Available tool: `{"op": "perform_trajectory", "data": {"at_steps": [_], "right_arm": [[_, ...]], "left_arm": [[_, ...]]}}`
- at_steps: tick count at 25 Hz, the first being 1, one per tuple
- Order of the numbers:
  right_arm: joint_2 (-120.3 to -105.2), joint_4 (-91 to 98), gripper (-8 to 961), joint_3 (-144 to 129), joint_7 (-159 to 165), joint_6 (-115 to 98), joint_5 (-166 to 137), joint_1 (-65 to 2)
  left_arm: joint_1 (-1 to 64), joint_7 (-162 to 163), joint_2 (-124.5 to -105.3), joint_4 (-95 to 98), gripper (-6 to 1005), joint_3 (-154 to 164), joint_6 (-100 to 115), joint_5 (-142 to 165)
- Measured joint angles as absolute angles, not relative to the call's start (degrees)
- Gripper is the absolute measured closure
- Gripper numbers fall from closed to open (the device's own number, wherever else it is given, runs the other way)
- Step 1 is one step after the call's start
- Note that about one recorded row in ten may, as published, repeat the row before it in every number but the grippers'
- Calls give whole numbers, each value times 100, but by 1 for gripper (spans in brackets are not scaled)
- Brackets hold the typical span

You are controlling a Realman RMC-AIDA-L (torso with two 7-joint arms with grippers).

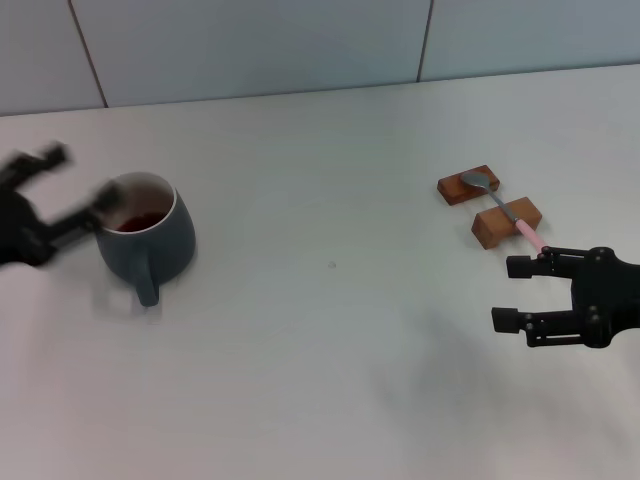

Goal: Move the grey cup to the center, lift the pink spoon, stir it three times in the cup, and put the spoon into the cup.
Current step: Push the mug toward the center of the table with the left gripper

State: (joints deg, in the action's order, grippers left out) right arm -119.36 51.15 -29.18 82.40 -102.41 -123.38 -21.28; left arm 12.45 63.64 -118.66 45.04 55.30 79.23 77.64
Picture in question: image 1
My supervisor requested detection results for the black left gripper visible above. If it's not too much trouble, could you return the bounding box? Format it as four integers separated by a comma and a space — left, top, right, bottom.
0, 142, 122, 270

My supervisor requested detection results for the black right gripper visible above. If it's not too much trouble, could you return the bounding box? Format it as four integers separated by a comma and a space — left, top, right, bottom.
491, 246, 640, 350

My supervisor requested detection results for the grey ceramic cup with tea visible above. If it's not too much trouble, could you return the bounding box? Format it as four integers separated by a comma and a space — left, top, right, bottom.
94, 172, 197, 308

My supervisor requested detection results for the pink handled metal spoon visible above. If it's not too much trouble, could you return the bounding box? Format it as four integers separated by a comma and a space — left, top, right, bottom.
460, 171, 551, 257

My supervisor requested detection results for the notched wooden block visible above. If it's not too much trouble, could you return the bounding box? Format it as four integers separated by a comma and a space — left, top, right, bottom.
471, 196, 544, 251

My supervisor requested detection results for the flat wooden block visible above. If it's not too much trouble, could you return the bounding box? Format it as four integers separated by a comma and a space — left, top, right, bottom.
437, 164, 502, 206

